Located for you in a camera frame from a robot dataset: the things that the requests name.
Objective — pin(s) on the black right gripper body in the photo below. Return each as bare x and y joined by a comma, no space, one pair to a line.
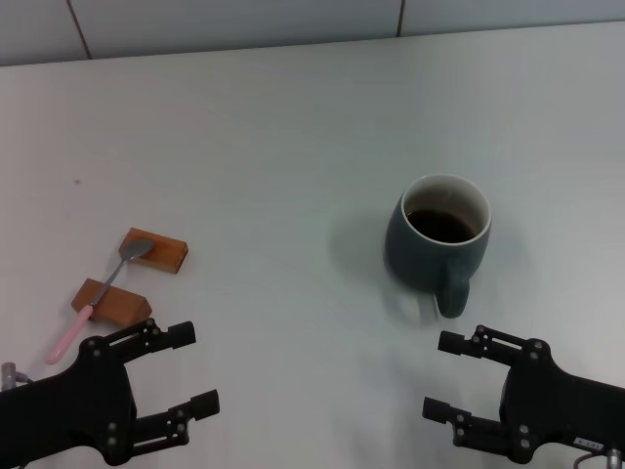
561,410

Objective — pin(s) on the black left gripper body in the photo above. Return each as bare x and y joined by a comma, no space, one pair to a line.
73,405

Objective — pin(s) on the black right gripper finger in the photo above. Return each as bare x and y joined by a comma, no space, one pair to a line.
439,409
459,343

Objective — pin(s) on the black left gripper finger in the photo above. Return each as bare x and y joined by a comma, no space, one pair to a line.
161,336
195,405

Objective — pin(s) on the grey ceramic cup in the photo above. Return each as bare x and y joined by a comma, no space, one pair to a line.
415,264

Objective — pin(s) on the plain wooden block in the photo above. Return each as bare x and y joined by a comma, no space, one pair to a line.
122,303

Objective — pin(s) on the stained wooden block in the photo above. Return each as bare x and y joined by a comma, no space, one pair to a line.
166,251

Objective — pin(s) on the dark coffee liquid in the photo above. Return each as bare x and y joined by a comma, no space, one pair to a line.
442,227

